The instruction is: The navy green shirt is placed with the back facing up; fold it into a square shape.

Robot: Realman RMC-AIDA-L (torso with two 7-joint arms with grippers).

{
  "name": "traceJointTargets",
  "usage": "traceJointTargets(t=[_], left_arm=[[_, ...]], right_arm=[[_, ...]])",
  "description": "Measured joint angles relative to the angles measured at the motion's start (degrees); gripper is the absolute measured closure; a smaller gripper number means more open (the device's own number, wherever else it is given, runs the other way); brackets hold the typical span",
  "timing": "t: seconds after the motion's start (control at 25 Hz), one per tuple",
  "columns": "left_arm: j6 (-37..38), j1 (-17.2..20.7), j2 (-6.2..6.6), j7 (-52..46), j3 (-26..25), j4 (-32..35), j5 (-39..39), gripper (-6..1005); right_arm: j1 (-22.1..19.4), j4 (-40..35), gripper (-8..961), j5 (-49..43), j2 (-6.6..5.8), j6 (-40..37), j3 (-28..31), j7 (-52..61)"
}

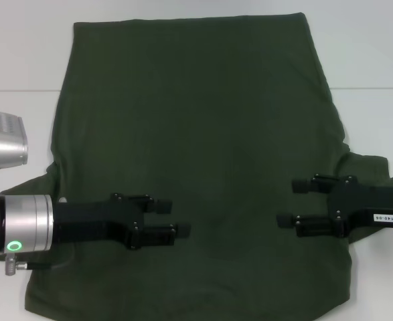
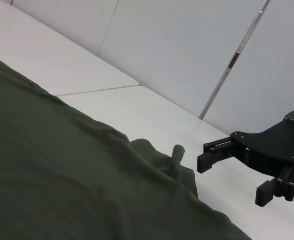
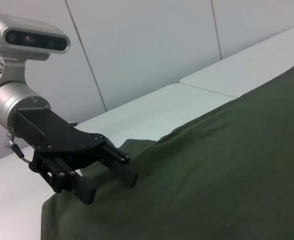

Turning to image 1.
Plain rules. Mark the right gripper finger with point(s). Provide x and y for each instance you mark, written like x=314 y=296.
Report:
x=320 y=184
x=316 y=227

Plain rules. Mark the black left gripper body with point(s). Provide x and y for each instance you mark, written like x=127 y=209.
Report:
x=89 y=220

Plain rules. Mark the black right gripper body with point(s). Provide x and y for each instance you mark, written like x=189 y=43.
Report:
x=367 y=204

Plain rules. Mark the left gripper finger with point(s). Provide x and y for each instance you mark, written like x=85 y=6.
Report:
x=161 y=206
x=156 y=235

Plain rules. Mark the dark green shirt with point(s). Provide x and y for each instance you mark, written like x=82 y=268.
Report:
x=209 y=117

